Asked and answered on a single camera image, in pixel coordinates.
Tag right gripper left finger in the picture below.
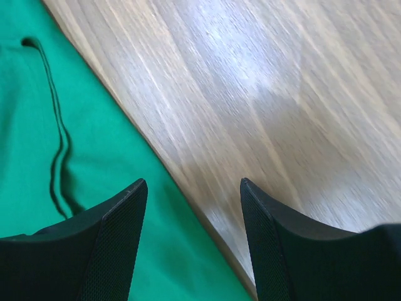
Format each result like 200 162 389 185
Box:
1 179 147 300

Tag green t-shirt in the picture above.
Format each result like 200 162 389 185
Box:
1 1 249 300

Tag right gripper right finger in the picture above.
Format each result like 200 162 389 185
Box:
240 178 400 300

